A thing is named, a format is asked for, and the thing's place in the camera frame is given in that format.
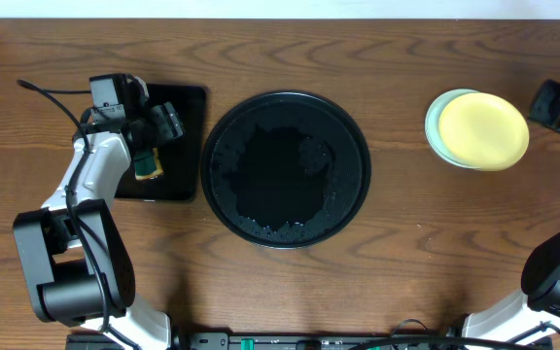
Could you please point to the black round tray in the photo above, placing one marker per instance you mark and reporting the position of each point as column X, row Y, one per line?
column 286, row 169

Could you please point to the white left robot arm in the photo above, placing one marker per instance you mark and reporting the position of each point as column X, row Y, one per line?
column 74, row 263

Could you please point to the green and yellow sponge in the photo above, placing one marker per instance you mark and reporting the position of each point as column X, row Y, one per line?
column 147, row 165

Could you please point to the yellow plate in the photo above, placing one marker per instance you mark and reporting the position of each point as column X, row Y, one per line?
column 483, row 131

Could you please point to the black rectangular tray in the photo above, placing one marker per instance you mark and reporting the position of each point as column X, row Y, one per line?
column 180, row 158

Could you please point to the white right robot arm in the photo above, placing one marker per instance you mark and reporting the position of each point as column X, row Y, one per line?
column 530, row 315

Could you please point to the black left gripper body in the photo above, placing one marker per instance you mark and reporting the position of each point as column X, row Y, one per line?
column 143, row 138

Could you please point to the mint plate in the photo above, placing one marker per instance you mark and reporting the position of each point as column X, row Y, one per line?
column 432, row 125

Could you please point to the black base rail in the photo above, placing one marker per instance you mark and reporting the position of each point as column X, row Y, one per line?
column 227, row 341

